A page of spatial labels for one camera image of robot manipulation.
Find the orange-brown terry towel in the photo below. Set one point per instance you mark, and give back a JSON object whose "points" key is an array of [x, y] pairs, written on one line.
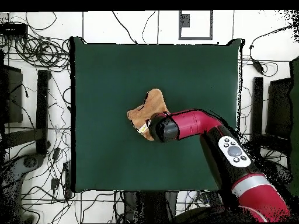
{"points": [[149, 107]]}

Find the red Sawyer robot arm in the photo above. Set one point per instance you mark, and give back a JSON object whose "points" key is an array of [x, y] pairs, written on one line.
{"points": [[186, 123]]}

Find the flat black box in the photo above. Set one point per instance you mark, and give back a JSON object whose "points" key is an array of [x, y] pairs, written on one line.
{"points": [[12, 29]]}

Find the dark green table cloth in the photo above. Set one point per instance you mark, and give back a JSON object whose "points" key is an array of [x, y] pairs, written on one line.
{"points": [[116, 163]]}

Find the black power strip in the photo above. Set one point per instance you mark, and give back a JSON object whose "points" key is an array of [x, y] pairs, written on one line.
{"points": [[67, 179]]}

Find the black stand bar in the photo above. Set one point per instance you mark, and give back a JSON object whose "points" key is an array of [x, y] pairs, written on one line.
{"points": [[257, 105], [42, 112]]}

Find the small black plug adapter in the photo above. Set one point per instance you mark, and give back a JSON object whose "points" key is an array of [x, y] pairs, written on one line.
{"points": [[55, 183]]}

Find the black power adapter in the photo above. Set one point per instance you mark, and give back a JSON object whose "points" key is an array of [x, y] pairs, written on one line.
{"points": [[258, 65]]}

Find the black office chair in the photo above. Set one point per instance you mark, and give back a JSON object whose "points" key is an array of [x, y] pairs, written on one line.
{"points": [[30, 162]]}

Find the black monitor box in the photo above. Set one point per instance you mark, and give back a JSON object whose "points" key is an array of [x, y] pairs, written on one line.
{"points": [[12, 93], [279, 109]]}

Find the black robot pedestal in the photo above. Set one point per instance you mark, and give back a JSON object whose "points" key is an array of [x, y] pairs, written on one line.
{"points": [[151, 207]]}

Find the grey square floor frame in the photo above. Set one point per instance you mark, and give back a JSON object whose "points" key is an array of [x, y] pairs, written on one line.
{"points": [[184, 21]]}

